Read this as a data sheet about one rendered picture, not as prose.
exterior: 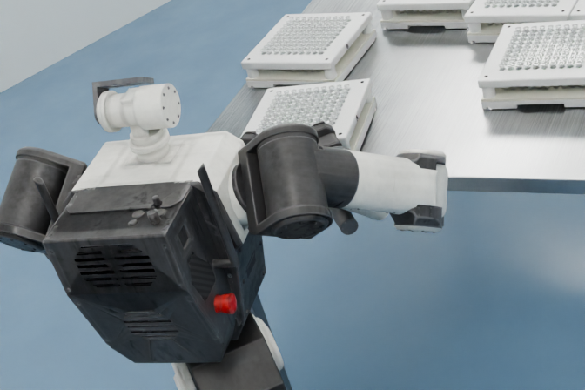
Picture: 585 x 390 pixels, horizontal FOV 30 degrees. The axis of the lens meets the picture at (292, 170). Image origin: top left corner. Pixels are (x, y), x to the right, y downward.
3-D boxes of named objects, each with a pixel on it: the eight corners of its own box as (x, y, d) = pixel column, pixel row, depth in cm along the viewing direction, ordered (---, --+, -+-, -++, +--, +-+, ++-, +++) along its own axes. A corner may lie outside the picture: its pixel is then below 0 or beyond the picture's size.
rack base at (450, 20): (418, -16, 289) (416, -24, 288) (506, -19, 277) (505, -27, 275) (381, 29, 273) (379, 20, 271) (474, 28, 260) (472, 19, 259)
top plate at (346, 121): (269, 95, 248) (266, 87, 247) (373, 85, 239) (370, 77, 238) (236, 154, 228) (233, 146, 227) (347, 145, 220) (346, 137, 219)
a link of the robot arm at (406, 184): (472, 151, 174) (361, 135, 162) (467, 233, 173) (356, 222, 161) (424, 155, 184) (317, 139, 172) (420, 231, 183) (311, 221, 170)
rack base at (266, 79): (292, 37, 282) (289, 30, 281) (377, 36, 270) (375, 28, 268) (247, 87, 265) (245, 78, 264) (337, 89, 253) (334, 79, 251)
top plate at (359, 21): (286, 20, 279) (285, 13, 278) (373, 18, 267) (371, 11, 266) (242, 70, 262) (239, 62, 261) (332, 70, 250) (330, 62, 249)
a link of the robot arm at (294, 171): (366, 211, 159) (289, 203, 152) (332, 233, 166) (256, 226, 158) (353, 139, 164) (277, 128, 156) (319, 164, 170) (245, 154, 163)
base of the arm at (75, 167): (76, 265, 178) (56, 247, 167) (3, 248, 180) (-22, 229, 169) (104, 180, 182) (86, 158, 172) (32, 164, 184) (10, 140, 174)
